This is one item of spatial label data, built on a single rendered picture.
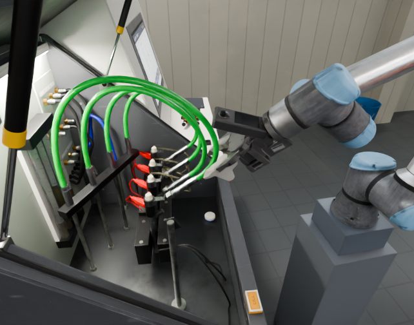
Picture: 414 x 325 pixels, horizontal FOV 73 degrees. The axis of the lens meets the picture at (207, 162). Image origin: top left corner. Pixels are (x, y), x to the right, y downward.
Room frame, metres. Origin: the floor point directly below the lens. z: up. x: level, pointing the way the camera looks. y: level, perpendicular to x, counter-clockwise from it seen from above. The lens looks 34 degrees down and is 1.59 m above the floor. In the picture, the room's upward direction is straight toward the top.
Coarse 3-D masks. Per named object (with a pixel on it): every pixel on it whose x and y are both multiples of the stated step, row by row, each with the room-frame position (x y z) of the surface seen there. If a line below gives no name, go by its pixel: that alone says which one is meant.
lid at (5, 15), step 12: (0, 0) 0.44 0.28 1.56; (12, 0) 0.47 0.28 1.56; (48, 0) 0.61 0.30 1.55; (60, 0) 0.70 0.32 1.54; (72, 0) 0.83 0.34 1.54; (0, 12) 0.45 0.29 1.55; (12, 12) 0.50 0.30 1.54; (48, 12) 0.74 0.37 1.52; (60, 12) 0.87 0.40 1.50; (0, 24) 0.50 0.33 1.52; (0, 36) 0.59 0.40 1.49
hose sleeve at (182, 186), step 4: (188, 180) 0.57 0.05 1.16; (192, 180) 0.57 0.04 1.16; (196, 180) 0.56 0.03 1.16; (184, 184) 0.56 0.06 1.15; (188, 184) 0.56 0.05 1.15; (192, 184) 0.56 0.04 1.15; (176, 188) 0.57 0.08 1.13; (180, 188) 0.56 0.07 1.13; (184, 188) 0.56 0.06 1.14; (172, 192) 0.56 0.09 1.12; (176, 192) 0.56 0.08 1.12; (180, 192) 0.56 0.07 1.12
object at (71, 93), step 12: (84, 84) 0.55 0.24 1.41; (96, 84) 0.55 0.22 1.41; (144, 84) 0.56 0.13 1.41; (156, 84) 0.56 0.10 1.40; (72, 96) 0.54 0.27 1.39; (168, 96) 0.56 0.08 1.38; (180, 96) 0.57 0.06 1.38; (60, 108) 0.54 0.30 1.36; (192, 108) 0.57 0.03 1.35; (60, 120) 0.54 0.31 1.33; (204, 120) 0.57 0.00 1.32; (216, 144) 0.57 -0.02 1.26; (216, 156) 0.57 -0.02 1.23; (60, 168) 0.54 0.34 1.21; (60, 180) 0.53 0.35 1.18
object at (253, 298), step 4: (248, 292) 0.39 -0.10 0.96; (252, 292) 0.38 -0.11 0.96; (256, 292) 0.39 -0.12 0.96; (248, 296) 0.38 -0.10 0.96; (252, 296) 0.38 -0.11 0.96; (256, 296) 0.38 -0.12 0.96; (252, 300) 0.36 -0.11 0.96; (256, 300) 0.36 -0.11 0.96; (252, 304) 0.35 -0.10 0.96; (256, 304) 0.35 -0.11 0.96; (248, 308) 0.35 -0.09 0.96; (252, 308) 0.35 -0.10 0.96; (256, 308) 0.35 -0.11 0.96; (260, 308) 0.35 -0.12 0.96; (252, 312) 0.34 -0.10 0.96; (256, 312) 0.34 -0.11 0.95; (260, 312) 0.34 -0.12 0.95
